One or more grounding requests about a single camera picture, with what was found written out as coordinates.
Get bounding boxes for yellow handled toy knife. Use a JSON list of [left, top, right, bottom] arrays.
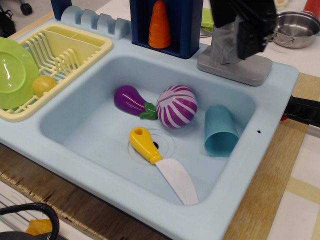
[[129, 127, 199, 205]]

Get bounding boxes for green plastic plate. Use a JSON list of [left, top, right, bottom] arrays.
[[0, 37, 39, 109]]

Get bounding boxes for purple striped toy onion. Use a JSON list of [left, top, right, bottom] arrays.
[[155, 84, 198, 129]]

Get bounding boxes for cream plastic toy object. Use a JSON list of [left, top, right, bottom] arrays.
[[273, 0, 290, 11]]

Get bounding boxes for light blue toy sink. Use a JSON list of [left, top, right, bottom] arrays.
[[0, 5, 300, 240]]

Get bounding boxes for yellow toy potato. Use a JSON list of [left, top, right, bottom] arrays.
[[32, 75, 58, 98]]

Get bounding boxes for black bag strap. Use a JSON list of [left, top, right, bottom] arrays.
[[0, 201, 61, 240]]

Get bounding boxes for black clamp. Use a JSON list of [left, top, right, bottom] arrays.
[[281, 96, 320, 128]]

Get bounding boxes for wooden base board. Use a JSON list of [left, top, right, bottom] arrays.
[[0, 11, 320, 240]]

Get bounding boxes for orange object in bag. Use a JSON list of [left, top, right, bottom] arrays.
[[25, 219, 53, 236]]

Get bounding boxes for stainless steel pot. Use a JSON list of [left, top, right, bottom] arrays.
[[272, 11, 320, 49]]

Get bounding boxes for red plastic object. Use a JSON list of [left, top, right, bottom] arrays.
[[303, 0, 320, 17]]

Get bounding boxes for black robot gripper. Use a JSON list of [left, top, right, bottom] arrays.
[[210, 0, 277, 60]]

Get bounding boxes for teal plastic cup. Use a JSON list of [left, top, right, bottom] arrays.
[[204, 105, 240, 157]]

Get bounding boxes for purple toy eggplant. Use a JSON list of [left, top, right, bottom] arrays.
[[113, 85, 158, 120]]

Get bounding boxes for grey toy faucet with lever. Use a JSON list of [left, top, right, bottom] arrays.
[[197, 17, 273, 86]]

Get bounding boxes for black chair caster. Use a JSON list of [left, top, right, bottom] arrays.
[[20, 3, 33, 16]]

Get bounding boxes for yellow dish drying rack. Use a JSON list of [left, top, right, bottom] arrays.
[[0, 23, 114, 122]]

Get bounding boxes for dark blue utensil holder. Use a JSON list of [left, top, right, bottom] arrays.
[[129, 0, 203, 59]]

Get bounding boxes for orange toy carrot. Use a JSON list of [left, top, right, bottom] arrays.
[[148, 0, 172, 49]]

